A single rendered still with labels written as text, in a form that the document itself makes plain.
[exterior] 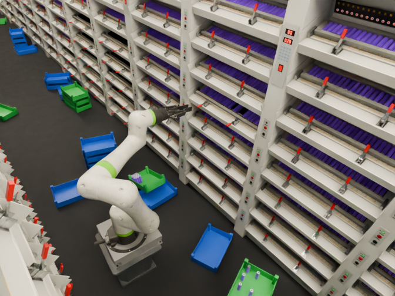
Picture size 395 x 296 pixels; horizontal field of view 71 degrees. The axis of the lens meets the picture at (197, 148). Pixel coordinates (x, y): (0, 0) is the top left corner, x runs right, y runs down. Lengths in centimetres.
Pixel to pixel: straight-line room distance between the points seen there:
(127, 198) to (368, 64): 107
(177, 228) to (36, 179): 138
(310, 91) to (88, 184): 106
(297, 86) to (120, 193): 92
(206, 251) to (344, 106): 139
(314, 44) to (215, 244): 153
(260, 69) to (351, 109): 48
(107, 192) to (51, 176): 165
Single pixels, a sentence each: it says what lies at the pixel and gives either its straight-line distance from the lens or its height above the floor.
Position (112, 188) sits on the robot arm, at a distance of 124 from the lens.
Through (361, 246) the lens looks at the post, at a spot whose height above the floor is 71.
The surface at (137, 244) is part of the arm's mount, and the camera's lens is 179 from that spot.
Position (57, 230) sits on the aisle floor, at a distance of 244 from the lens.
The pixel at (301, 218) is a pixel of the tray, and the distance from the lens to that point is 181.
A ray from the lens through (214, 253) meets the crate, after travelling 217.
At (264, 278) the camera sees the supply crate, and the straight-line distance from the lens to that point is 179.
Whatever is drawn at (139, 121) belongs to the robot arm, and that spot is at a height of 103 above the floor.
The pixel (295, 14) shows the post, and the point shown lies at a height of 160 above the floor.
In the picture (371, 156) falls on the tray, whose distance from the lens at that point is 142.
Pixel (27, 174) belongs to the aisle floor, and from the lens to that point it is 297.
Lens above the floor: 189
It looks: 40 degrees down
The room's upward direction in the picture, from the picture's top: 4 degrees clockwise
